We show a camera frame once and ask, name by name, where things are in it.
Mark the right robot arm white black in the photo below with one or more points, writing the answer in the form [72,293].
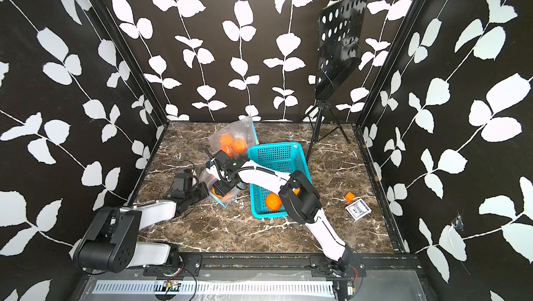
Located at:
[297,194]

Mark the orange in near bag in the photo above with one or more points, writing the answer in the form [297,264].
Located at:
[216,195]

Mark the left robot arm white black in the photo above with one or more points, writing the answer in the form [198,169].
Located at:
[111,243]

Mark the far bag orange right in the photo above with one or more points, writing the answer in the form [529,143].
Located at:
[240,146]

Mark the orange taken from bag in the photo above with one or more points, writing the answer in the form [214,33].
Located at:
[273,202]

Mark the far bag orange bottom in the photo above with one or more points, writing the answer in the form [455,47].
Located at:
[228,150]

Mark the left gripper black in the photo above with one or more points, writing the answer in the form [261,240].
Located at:
[203,189]

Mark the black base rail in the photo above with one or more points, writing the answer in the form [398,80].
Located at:
[360,264]

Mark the white slotted cable duct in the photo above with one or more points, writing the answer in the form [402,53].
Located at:
[159,287]

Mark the clear zip-top bag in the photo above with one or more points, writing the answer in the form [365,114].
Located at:
[209,179]
[242,129]

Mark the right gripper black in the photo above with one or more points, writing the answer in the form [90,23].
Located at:
[219,189]

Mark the black music stand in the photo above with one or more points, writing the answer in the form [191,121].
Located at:
[339,54]

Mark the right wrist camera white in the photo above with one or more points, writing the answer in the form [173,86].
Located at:
[217,161]

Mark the small orange block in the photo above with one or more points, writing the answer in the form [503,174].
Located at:
[350,197]

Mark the playing card box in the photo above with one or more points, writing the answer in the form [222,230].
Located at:
[358,209]

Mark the far bag orange top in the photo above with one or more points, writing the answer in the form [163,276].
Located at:
[226,140]

